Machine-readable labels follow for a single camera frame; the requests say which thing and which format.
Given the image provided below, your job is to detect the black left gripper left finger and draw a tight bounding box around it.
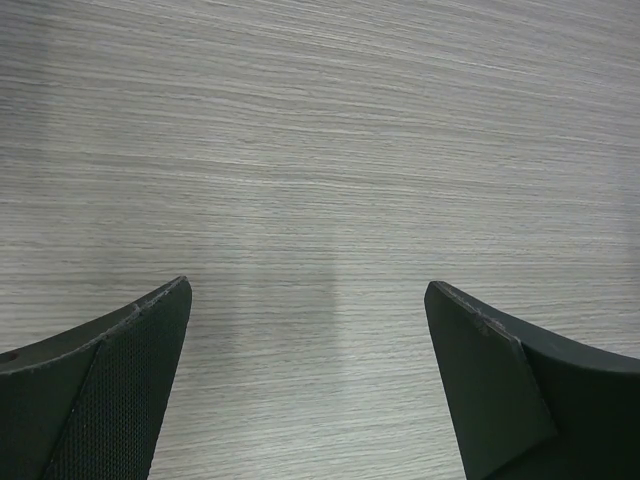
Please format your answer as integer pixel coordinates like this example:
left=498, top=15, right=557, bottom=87
left=1, top=277, right=192, bottom=479

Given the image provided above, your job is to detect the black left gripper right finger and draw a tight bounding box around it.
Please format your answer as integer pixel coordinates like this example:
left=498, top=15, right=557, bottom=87
left=424, top=281, right=639, bottom=479

